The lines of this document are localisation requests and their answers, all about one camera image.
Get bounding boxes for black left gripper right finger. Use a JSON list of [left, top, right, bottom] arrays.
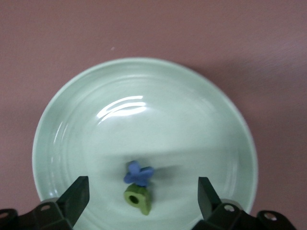
[[191, 176, 297, 230]]

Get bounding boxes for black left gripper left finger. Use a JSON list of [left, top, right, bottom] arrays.
[[0, 176, 90, 230]]

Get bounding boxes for green letter q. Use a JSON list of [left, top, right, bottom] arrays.
[[123, 184, 153, 216]]

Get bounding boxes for blue letter x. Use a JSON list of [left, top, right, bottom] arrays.
[[123, 161, 155, 188]]

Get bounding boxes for green plate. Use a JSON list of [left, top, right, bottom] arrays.
[[32, 57, 259, 230]]

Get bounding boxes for brown table cover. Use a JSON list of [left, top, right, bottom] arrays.
[[0, 0, 307, 230]]

